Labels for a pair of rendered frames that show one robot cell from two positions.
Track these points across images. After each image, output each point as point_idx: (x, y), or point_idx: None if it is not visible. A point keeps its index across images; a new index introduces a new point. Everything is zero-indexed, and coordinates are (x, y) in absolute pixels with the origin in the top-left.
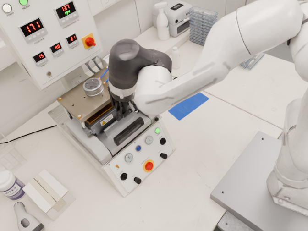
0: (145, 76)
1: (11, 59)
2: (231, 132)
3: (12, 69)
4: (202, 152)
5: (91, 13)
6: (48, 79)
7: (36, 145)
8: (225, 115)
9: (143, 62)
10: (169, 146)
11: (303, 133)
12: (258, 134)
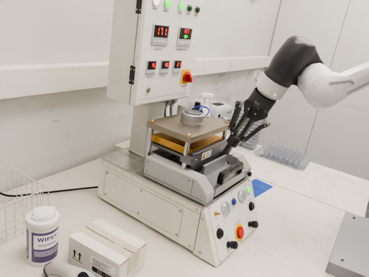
0: (319, 67)
1: (66, 85)
2: (313, 215)
3: (54, 101)
4: (291, 230)
5: (196, 51)
6: (145, 97)
7: (57, 205)
8: (298, 201)
9: (313, 57)
10: (255, 217)
11: None
12: (347, 214)
